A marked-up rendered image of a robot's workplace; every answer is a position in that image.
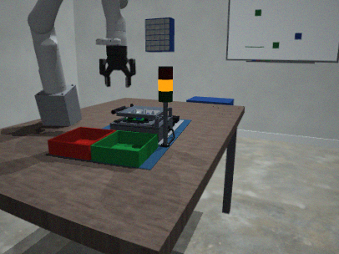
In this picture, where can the green open-top bin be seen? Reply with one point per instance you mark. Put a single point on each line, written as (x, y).
(125, 148)

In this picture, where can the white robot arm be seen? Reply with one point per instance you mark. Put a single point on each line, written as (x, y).
(41, 20)

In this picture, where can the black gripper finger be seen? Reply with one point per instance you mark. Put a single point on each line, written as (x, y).
(105, 72)
(126, 70)

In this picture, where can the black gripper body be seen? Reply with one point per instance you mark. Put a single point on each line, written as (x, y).
(114, 54)

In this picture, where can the red open-top bin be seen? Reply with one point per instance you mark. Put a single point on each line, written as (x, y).
(81, 139)

